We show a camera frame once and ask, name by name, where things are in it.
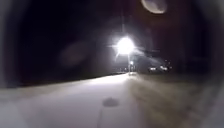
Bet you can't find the street lamp on pole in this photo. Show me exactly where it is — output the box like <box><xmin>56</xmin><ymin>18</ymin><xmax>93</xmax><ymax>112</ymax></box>
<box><xmin>114</xmin><ymin>35</ymin><xmax>138</xmax><ymax>74</ymax></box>

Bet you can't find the round manhole cover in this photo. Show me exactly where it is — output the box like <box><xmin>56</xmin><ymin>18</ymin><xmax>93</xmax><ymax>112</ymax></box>
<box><xmin>102</xmin><ymin>96</ymin><xmax>120</xmax><ymax>108</ymax></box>

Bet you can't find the pale concrete path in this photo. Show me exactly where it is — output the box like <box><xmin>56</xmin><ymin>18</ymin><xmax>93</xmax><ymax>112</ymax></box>
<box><xmin>0</xmin><ymin>73</ymin><xmax>144</xmax><ymax>128</ymax></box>

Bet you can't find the dark grass strip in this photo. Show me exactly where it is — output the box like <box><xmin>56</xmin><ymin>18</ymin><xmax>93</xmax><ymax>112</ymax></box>
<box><xmin>127</xmin><ymin>71</ymin><xmax>224</xmax><ymax>128</ymax></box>

